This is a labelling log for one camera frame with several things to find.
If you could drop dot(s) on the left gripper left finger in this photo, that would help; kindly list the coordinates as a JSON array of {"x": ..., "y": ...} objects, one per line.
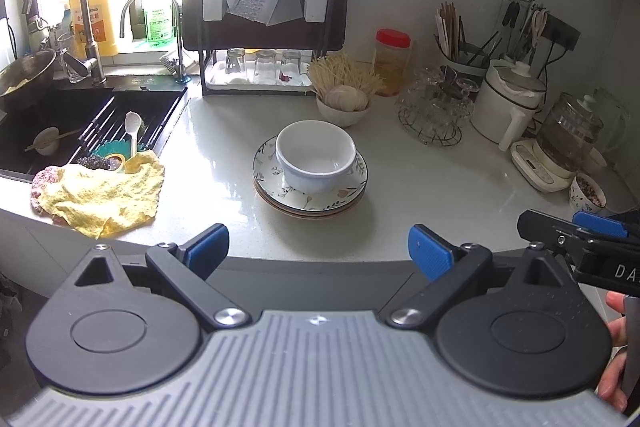
[{"x": 185, "y": 269}]

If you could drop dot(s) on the wall power outlet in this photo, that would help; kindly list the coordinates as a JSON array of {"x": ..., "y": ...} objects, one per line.
[{"x": 561, "y": 33}]

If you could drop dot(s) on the patterned cup with grains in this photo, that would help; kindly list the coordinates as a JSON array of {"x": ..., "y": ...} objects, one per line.
[{"x": 586, "y": 195}]

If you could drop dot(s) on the glass health kettle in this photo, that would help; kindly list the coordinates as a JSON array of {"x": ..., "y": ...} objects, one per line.
[{"x": 578, "y": 135}]

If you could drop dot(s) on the stainless steel pot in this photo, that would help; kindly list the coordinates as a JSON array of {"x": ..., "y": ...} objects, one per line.
[{"x": 26, "y": 81}]

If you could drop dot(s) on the yellow dish cloth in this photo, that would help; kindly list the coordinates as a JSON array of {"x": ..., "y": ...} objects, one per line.
[{"x": 100, "y": 203}]

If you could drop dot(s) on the clear drinking glass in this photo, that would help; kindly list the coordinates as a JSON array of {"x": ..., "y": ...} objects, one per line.
[
  {"x": 235, "y": 62},
  {"x": 290, "y": 66},
  {"x": 265, "y": 70}
]

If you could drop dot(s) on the white ladle spoon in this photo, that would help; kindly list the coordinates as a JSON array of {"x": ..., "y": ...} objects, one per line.
[{"x": 133, "y": 124}]

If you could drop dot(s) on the white electric cooker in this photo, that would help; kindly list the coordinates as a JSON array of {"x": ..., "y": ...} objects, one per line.
[{"x": 508, "y": 99}]

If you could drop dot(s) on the clear drinking glass left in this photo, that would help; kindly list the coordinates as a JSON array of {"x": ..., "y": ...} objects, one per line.
[{"x": 235, "y": 62}]

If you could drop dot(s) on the clear drinking glass middle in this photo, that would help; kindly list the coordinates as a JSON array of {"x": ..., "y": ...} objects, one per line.
[{"x": 265, "y": 70}]

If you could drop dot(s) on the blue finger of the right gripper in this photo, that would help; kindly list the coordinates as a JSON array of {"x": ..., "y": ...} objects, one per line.
[{"x": 600, "y": 225}]

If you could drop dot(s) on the wire rack of glass cups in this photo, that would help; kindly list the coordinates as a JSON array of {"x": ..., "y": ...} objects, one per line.
[{"x": 436, "y": 104}]

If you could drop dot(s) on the white utensil holder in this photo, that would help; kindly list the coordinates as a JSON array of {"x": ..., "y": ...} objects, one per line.
[{"x": 456, "y": 51}]

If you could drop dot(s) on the clear drinking glass right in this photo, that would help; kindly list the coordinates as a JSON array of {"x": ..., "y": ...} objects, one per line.
[{"x": 290, "y": 66}]

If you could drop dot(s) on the small steel curved faucet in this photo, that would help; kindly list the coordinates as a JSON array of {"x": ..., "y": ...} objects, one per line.
[{"x": 174, "y": 65}]

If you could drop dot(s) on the black dish drying rack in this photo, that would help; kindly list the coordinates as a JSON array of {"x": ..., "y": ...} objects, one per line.
[{"x": 211, "y": 27}]

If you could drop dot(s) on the large white bowl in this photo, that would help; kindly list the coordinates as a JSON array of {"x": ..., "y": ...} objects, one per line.
[{"x": 314, "y": 155}]

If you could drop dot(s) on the person's right hand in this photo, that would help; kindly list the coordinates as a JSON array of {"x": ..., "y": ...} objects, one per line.
[{"x": 609, "y": 387}]

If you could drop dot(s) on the bowl with sliced onion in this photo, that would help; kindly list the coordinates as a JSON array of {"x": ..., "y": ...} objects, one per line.
[{"x": 343, "y": 106}]

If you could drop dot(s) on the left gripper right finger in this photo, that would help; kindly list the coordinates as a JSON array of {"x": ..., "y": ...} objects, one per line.
[{"x": 452, "y": 273}]

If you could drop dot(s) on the red lid plastic jar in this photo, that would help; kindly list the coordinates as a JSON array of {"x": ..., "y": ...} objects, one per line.
[{"x": 390, "y": 59}]

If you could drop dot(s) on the brown rimmed white plate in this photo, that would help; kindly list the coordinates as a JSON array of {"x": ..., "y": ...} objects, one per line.
[{"x": 307, "y": 214}]

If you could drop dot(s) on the green soap bottle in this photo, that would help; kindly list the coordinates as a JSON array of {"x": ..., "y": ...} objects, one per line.
[{"x": 158, "y": 23}]

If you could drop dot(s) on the orange detergent bottle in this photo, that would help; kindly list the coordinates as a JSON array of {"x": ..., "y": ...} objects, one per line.
[{"x": 104, "y": 19}]

